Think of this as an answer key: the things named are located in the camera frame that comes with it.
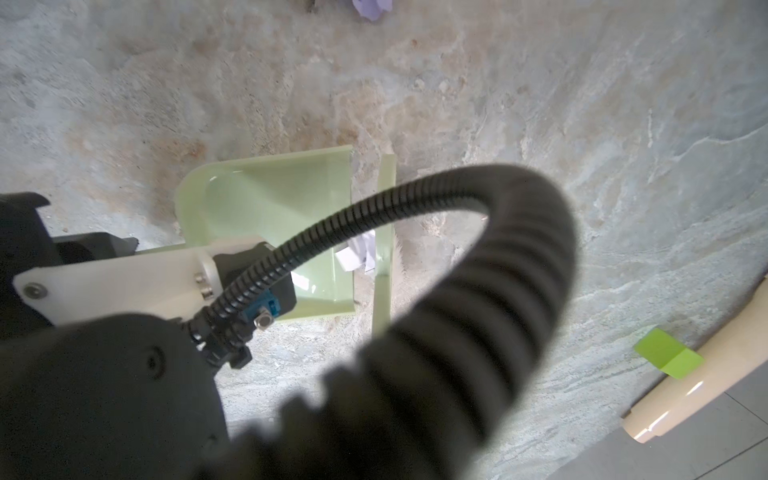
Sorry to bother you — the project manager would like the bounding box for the white paper scrap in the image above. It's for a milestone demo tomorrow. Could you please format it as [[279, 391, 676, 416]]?
[[334, 231, 376, 274]]

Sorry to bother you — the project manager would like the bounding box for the purple paper scrap upper centre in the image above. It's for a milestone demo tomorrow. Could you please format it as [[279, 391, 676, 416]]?
[[352, 0, 393, 22]]

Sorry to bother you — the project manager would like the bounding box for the green white hand brush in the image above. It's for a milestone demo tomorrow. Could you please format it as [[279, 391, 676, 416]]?
[[372, 154, 397, 336]]

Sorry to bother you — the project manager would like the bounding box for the green paper scrap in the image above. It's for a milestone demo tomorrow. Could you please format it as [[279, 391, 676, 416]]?
[[633, 328, 704, 380]]

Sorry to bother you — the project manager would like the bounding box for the beige wooden rolling pin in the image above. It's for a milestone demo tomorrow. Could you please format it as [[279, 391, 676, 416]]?
[[622, 281, 767, 444]]

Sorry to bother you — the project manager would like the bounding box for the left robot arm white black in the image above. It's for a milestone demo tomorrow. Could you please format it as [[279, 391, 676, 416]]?
[[1, 164, 577, 479]]

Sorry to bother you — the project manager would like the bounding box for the light green dustpan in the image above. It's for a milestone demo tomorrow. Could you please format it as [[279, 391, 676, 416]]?
[[174, 145, 355, 320]]

